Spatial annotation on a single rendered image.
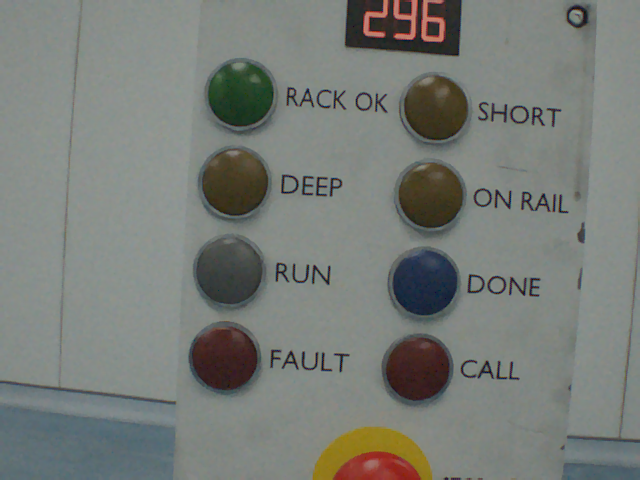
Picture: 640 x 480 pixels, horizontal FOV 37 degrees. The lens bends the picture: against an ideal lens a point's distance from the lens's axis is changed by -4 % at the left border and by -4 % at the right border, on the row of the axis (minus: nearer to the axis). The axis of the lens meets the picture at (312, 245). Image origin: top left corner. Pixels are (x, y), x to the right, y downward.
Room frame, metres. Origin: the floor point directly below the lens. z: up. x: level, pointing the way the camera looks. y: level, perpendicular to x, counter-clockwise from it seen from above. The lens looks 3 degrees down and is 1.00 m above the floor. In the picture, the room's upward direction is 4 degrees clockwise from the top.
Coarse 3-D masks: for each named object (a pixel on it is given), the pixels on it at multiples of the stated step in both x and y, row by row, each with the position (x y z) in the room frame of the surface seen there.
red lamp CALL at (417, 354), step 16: (400, 352) 0.41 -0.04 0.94; (416, 352) 0.41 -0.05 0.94; (432, 352) 0.41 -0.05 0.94; (400, 368) 0.41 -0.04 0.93; (416, 368) 0.41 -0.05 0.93; (432, 368) 0.41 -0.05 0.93; (448, 368) 0.41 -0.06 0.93; (400, 384) 0.41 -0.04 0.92; (416, 384) 0.41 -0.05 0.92; (432, 384) 0.41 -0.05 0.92; (416, 400) 0.41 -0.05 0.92
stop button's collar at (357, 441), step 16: (352, 432) 0.41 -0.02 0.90; (368, 432) 0.41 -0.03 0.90; (384, 432) 0.41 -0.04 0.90; (400, 432) 0.41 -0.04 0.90; (336, 448) 0.41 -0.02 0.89; (352, 448) 0.41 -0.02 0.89; (368, 448) 0.41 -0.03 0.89; (384, 448) 0.41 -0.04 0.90; (400, 448) 0.41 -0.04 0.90; (416, 448) 0.41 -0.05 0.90; (320, 464) 0.41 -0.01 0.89; (336, 464) 0.41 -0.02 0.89; (416, 464) 0.41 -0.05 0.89
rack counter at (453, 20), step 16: (352, 0) 0.41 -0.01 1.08; (352, 16) 0.41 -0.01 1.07; (448, 16) 0.41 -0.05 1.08; (352, 32) 0.41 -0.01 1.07; (448, 32) 0.41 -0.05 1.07; (368, 48) 0.41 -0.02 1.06; (384, 48) 0.41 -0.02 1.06; (400, 48) 0.41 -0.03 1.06; (416, 48) 0.41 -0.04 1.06; (432, 48) 0.41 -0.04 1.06; (448, 48) 0.41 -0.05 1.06
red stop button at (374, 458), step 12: (360, 456) 0.39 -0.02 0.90; (372, 456) 0.39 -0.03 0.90; (384, 456) 0.39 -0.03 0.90; (396, 456) 0.39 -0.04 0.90; (348, 468) 0.39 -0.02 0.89; (360, 468) 0.39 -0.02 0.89; (372, 468) 0.39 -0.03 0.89; (384, 468) 0.39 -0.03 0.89; (396, 468) 0.39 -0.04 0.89; (408, 468) 0.39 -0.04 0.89
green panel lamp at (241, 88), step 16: (240, 64) 0.40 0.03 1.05; (224, 80) 0.40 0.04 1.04; (240, 80) 0.40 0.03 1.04; (256, 80) 0.40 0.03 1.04; (208, 96) 0.41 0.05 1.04; (224, 96) 0.40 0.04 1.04; (240, 96) 0.40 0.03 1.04; (256, 96) 0.40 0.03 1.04; (272, 96) 0.41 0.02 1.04; (224, 112) 0.40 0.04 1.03; (240, 112) 0.40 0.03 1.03; (256, 112) 0.40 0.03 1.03
